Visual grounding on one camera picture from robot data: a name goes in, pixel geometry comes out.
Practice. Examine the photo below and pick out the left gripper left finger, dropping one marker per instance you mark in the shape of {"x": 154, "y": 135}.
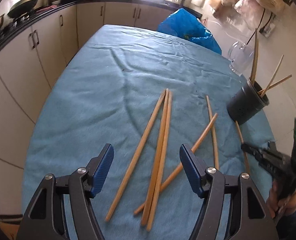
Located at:
{"x": 45, "y": 216}

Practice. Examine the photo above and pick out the beige lower kitchen cabinets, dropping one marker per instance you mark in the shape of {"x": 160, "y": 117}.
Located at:
{"x": 32, "y": 62}

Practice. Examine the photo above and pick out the blue towel table cover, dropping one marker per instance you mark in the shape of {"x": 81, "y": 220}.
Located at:
{"x": 107, "y": 94}

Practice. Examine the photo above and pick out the pink hanging plastic bag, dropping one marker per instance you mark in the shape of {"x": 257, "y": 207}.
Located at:
{"x": 251, "y": 12}

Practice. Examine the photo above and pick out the black utensil holder cup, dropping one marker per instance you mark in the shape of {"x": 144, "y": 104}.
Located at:
{"x": 246, "y": 103}

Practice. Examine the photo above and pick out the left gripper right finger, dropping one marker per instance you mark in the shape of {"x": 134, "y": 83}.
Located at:
{"x": 248, "y": 217}

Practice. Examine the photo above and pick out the black wok on stove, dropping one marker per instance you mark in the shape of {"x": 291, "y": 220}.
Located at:
{"x": 21, "y": 7}

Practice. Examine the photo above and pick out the blue plastic bag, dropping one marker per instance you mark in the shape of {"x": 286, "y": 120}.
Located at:
{"x": 185, "y": 25}

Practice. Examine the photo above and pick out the right human hand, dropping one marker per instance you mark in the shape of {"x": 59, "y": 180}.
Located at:
{"x": 274, "y": 204}

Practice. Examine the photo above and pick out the clear glass pitcher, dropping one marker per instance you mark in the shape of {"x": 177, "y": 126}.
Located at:
{"x": 240, "y": 56}

